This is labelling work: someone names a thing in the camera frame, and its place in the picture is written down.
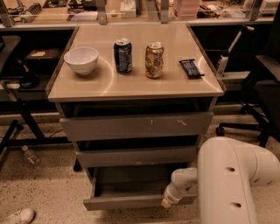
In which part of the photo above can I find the grey bottom drawer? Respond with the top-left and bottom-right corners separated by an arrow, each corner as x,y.
83,163 -> 188,211

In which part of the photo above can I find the white bowl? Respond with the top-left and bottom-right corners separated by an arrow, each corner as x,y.
64,46 -> 99,75

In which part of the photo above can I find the gold soda can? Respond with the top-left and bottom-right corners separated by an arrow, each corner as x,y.
145,41 -> 164,79

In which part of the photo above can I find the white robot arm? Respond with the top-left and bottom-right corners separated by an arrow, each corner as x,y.
161,137 -> 280,224

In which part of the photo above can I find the black desk frame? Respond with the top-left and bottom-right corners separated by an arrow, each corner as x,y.
0,35 -> 71,172

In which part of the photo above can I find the black box on shelf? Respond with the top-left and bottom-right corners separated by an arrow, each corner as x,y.
24,48 -> 61,72

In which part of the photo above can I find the blue soda can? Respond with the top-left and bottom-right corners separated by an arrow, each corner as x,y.
114,38 -> 132,74

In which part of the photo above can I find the dark round joystick device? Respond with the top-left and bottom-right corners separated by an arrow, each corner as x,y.
17,59 -> 39,89

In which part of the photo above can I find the plastic water bottle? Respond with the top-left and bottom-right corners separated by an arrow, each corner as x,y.
22,145 -> 40,165

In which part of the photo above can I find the grey top drawer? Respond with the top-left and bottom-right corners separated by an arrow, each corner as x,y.
59,111 -> 213,141

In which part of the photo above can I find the dark blue snack bar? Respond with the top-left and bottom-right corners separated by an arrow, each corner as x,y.
179,59 -> 204,78

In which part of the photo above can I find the white shoe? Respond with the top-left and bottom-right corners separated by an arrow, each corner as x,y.
0,208 -> 35,224

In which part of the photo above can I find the grey middle drawer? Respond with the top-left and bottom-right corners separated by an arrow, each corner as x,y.
76,135 -> 198,168

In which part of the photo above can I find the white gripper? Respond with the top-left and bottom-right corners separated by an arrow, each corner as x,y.
161,183 -> 186,208

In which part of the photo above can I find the grey drawer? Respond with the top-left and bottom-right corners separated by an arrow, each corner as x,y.
76,135 -> 198,168
83,163 -> 188,211
59,111 -> 213,141

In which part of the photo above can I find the grey drawer cabinet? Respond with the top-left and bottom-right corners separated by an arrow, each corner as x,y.
45,23 -> 226,173

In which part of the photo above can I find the black office chair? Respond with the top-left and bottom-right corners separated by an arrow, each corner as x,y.
215,5 -> 280,147

